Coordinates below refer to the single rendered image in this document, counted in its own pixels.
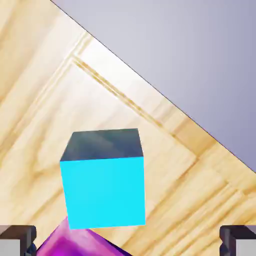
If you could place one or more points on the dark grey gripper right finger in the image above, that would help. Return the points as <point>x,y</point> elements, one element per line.
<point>238,238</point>

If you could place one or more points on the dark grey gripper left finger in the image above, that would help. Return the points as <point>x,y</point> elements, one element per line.
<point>18,238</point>

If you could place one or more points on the small purple cube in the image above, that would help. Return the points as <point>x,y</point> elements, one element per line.
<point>80,244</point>

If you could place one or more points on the small cyan cube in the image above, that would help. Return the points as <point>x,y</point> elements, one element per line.
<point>104,190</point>

